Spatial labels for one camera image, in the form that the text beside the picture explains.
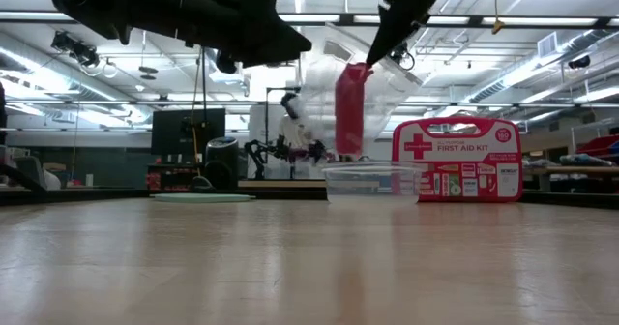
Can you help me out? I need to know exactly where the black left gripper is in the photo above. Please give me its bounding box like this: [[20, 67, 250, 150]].
[[128, 0, 313, 69]]

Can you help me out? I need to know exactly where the clear plastic zip bag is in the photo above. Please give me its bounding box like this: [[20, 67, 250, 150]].
[[299, 22, 423, 164]]

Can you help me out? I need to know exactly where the red elastic bandage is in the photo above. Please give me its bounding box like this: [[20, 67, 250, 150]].
[[334, 62, 374, 157]]

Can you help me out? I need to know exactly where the clear plastic container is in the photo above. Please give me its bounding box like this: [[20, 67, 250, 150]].
[[321, 162, 427, 205]]

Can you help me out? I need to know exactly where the person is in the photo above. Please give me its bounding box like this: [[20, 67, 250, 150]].
[[280, 92, 316, 164]]

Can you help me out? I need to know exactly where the yellow hanging plug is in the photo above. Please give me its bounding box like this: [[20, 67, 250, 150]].
[[491, 0, 506, 35]]

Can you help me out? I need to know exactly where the black monitor screen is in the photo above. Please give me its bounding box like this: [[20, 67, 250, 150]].
[[151, 107, 227, 157]]

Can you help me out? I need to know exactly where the wooden background robot table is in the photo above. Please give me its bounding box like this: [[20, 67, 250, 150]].
[[237, 179, 325, 191]]

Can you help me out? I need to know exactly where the red first aid kit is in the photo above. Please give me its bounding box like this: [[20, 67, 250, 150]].
[[391, 116, 523, 204]]

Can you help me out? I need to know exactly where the black hanging cable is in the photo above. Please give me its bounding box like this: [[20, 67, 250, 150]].
[[200, 46, 210, 123]]

